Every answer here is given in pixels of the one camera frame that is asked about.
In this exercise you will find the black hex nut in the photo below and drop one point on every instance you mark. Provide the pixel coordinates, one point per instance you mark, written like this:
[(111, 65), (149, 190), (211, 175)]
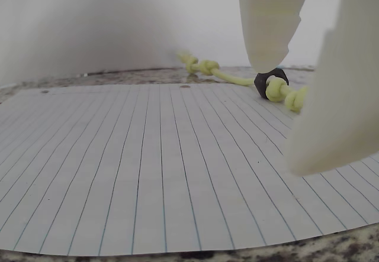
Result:
[(260, 85)]

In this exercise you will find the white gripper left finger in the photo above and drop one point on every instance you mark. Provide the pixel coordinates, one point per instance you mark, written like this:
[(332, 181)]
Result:
[(266, 22)]

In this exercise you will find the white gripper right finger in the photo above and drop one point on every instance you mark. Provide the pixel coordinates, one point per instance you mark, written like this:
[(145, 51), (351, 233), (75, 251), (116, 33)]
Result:
[(340, 111)]

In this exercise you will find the lined white paper sheet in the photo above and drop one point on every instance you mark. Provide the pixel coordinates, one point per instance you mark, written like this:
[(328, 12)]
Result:
[(148, 170)]

